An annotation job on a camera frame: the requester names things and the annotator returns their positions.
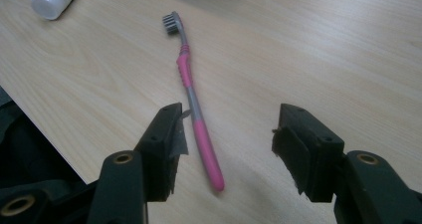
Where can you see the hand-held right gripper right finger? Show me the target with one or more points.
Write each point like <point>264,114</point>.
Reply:
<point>312,157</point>

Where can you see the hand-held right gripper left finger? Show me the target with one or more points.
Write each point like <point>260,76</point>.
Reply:
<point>159,151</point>

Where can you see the pink and grey toothbrush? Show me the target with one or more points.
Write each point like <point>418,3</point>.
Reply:
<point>205,147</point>

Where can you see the white and purple toothpaste tube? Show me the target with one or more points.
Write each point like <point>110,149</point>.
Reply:
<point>53,0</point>

